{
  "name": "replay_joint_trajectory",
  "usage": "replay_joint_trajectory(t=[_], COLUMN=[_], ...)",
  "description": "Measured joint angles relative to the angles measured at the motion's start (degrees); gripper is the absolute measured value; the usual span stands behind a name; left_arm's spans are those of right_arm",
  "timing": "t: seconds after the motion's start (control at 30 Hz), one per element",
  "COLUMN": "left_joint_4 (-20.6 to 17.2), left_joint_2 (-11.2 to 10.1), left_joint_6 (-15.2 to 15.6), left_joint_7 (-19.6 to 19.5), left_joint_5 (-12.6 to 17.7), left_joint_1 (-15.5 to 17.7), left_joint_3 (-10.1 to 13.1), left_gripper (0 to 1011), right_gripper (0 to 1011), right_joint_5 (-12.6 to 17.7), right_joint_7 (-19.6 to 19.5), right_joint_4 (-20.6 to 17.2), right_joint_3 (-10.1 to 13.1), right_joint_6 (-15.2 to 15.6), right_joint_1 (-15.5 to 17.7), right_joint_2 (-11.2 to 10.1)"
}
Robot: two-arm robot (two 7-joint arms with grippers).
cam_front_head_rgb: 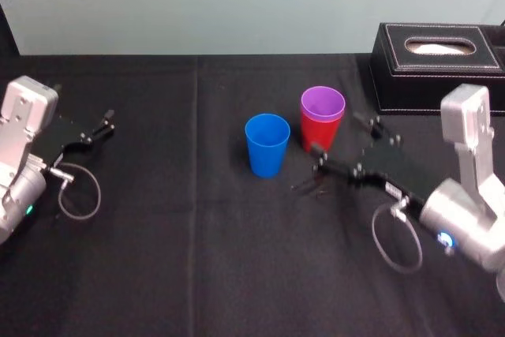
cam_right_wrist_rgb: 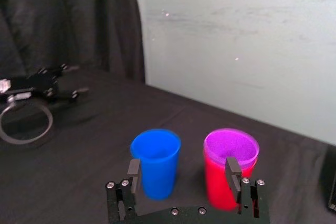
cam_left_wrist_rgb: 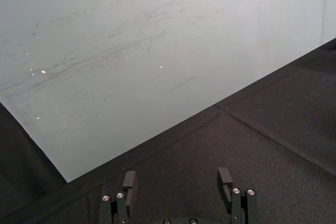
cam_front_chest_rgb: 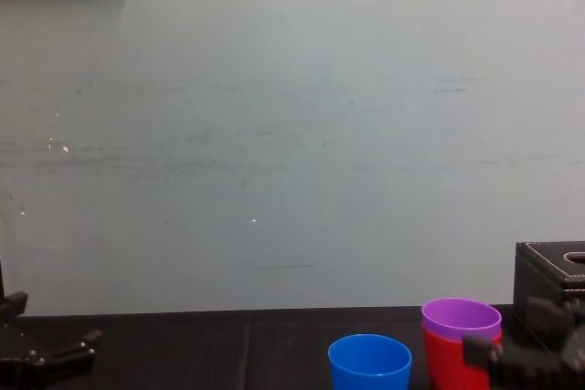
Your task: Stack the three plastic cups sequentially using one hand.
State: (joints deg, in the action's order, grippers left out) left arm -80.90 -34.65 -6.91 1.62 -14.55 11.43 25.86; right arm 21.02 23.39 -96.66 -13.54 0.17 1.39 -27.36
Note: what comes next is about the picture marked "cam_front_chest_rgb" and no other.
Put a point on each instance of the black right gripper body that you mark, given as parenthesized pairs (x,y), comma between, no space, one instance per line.
(539,372)

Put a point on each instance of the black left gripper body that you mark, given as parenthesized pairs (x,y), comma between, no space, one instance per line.
(27,376)

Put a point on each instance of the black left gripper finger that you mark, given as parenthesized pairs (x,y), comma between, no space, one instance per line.
(16,305)
(68,352)

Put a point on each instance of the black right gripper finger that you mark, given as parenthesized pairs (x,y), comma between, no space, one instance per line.
(550,319)
(480,353)

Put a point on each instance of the red plastic cup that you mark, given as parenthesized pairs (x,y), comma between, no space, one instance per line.
(445,362)

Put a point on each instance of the purple plastic cup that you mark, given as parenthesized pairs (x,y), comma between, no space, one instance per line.
(457,317)

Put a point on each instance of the black leather tissue box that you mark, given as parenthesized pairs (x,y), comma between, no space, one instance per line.
(539,271)

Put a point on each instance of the blue plastic cup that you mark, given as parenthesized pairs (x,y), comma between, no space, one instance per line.
(365,378)

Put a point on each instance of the black table cloth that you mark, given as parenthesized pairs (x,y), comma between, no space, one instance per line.
(205,353)

